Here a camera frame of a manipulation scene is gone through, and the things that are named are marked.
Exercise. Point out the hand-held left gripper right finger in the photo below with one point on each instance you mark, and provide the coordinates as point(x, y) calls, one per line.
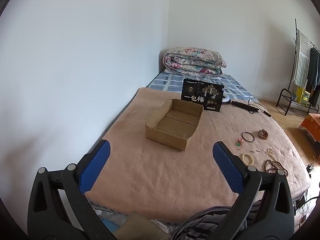
point(227, 170)

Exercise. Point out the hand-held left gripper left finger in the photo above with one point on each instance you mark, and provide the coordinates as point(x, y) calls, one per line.
point(96, 165)

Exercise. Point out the cardboard box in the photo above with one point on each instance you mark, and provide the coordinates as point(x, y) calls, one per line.
point(175, 127)

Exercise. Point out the thin round bangle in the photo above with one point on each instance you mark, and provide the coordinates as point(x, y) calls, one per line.
point(242, 136)

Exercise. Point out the light blue cloth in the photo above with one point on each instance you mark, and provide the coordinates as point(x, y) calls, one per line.
point(110, 225)

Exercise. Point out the person's striped clothing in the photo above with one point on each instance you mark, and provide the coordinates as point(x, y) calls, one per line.
point(200, 226)

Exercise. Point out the black folded light stand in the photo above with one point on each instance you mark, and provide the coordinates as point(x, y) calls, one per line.
point(243, 105)

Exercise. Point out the brown cushion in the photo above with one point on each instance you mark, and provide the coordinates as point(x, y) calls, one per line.
point(140, 227)

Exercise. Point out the black snack bag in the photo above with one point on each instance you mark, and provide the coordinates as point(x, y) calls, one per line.
point(200, 92)

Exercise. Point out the orange box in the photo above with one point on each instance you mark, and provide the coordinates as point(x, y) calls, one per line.
point(311, 125)

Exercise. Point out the small grey pot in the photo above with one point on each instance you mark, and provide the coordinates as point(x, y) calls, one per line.
point(294, 97)

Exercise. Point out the black metal clothes rack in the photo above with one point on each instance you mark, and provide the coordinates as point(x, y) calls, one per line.
point(287, 89)

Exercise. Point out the blue plaid bed sheet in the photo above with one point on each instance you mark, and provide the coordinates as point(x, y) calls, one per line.
point(170, 82)

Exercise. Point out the yellow box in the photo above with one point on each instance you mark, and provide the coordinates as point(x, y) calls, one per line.
point(303, 95)

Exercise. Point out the folded floral quilt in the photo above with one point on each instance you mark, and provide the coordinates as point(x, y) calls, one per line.
point(192, 61)

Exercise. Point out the dark hanging clothes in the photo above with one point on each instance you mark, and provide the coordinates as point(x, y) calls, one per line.
point(313, 72)

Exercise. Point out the striped hanging towel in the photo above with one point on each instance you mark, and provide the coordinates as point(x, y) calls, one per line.
point(301, 60)

